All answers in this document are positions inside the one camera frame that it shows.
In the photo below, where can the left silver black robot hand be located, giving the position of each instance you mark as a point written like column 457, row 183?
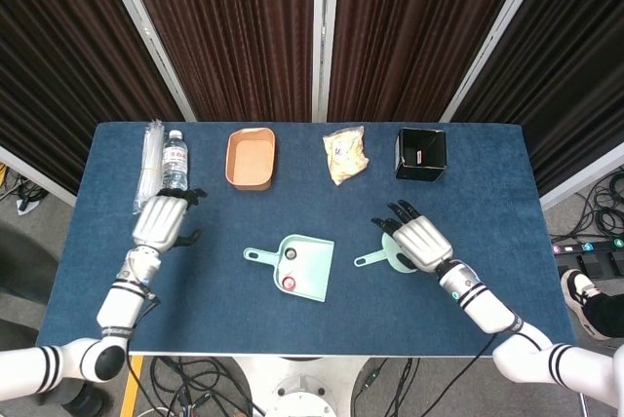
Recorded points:
column 158, row 222

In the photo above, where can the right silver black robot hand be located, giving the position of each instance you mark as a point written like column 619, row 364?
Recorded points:
column 421, row 244

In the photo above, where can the mint green hand brush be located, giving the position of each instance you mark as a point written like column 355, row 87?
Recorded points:
column 370, row 258

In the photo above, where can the mint green plastic dustpan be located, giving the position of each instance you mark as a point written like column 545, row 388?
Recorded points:
column 312, row 271

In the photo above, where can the white bottle cap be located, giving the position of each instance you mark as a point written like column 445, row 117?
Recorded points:
column 291, row 250

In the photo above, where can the red bottle cap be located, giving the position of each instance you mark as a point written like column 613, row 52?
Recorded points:
column 288, row 287

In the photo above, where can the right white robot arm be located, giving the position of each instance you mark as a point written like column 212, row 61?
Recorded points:
column 487, row 312

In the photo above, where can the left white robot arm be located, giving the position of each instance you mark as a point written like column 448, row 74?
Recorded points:
column 119, row 305

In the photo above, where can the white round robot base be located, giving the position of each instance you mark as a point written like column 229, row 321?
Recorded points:
column 300, row 388

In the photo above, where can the clear plastic water bottle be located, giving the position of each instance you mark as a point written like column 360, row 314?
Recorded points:
column 175, row 163

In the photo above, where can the black cardboard box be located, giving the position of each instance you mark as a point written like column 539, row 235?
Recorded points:
column 419, row 173

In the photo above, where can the clear plastic sleeve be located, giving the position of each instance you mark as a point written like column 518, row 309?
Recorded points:
column 148, row 163

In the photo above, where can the crumpled clear plastic bag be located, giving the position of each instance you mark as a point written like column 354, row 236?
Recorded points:
column 346, row 156

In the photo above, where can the blue fabric table cloth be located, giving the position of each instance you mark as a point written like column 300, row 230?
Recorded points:
column 312, row 329

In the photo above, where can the white and black sneaker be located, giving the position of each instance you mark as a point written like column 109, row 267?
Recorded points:
column 577, row 292

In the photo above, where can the brown pleated partition panel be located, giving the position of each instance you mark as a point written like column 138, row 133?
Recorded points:
column 565, row 71
column 234, row 37
column 414, row 37
column 58, row 71

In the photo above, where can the black trouser leg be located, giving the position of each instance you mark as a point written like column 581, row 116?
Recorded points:
column 609, row 314

